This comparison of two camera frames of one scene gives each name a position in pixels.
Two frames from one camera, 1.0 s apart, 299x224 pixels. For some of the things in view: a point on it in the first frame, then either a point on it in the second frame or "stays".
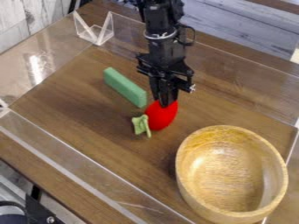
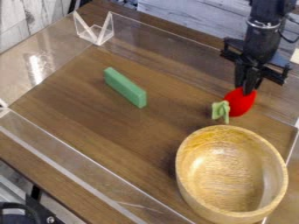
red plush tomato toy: (162, 115) → (237, 105)
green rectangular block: (126, 87) stays
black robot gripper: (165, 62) → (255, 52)
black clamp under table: (38, 213) stays
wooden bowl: (231, 174) stays
